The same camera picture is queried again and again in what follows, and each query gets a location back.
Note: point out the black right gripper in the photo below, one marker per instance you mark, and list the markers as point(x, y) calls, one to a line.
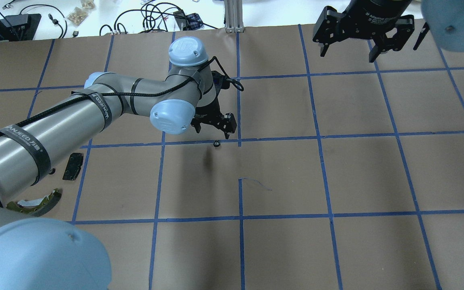
point(371, 18)

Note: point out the black stand base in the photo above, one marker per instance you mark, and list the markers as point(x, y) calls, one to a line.
point(19, 27)

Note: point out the black brake pad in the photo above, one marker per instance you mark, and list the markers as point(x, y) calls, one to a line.
point(73, 166)

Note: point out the aluminium extrusion post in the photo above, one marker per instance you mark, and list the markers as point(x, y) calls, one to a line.
point(233, 16)

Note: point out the bag of small parts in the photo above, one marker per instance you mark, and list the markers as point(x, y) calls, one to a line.
point(81, 12)

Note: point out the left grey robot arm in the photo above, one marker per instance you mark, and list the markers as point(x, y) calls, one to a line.
point(38, 253)

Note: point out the olive green brake shoe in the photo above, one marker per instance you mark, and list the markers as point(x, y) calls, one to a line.
point(36, 207)

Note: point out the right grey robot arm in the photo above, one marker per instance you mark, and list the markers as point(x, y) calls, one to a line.
point(444, 19)

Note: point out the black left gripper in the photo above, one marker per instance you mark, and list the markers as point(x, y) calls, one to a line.
point(210, 111)

